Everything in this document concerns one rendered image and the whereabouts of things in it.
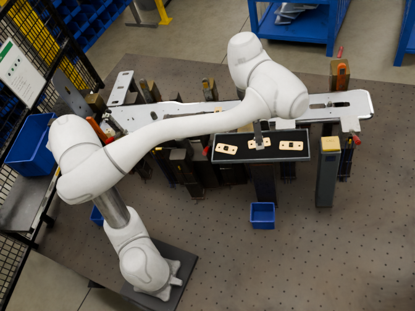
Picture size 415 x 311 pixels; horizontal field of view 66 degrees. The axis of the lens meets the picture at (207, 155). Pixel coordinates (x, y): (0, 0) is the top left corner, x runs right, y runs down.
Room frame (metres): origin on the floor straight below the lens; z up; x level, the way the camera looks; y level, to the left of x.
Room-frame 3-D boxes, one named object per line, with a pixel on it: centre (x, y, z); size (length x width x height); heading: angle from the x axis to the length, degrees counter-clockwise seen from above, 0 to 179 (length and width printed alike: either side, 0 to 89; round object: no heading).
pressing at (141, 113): (1.13, -0.15, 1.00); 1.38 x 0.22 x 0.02; 66
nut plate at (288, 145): (0.68, -0.31, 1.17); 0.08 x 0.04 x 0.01; 61
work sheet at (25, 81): (1.64, 0.76, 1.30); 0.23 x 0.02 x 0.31; 156
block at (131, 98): (1.54, 0.28, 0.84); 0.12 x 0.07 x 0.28; 156
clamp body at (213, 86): (1.33, -0.15, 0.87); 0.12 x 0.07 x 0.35; 156
